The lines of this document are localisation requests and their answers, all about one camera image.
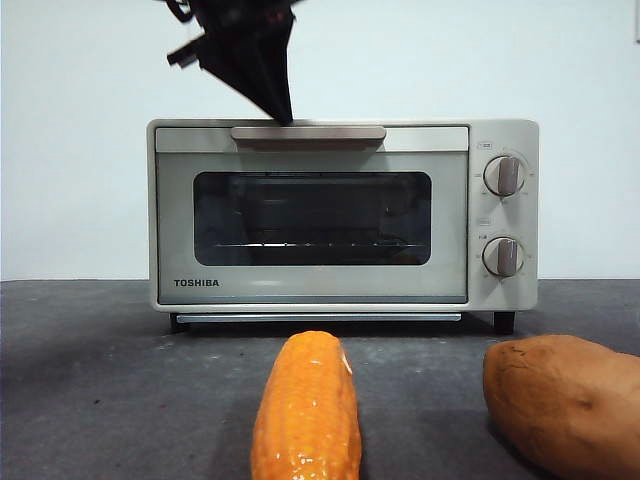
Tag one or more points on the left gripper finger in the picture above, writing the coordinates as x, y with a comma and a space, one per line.
270, 60
235, 65

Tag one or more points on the orange corn cob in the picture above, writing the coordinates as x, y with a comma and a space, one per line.
306, 410

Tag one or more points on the cream oven knob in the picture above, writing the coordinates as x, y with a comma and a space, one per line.
504, 175
503, 256

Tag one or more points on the brown sweet potato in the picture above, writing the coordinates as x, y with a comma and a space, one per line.
560, 400

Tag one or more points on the cream Toshiba toaster oven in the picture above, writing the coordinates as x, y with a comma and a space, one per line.
504, 295

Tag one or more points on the silver oven crumb tray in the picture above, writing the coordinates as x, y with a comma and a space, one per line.
320, 318

